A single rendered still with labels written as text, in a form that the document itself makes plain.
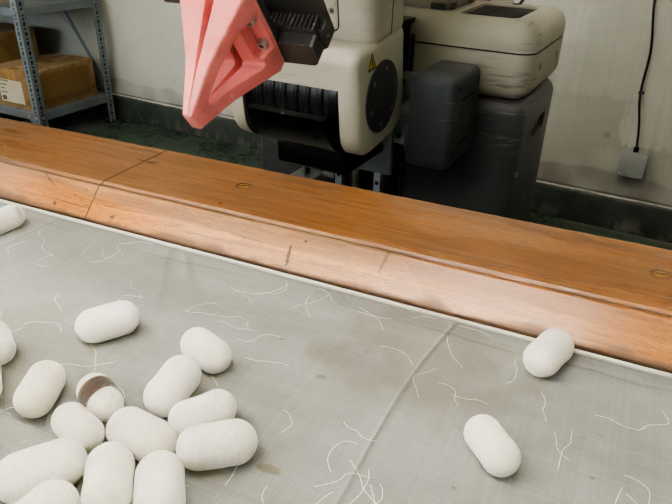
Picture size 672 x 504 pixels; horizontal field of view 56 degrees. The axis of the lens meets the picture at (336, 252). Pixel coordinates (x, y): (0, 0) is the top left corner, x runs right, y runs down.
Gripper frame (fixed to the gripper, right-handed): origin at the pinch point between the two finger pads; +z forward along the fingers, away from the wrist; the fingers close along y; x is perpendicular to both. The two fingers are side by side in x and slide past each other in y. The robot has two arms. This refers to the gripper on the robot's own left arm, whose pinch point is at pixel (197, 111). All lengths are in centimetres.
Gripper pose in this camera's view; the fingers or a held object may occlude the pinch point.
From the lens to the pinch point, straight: 40.1
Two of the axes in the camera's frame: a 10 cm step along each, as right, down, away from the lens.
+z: -3.2, 9.0, -3.0
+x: 2.5, 3.8, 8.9
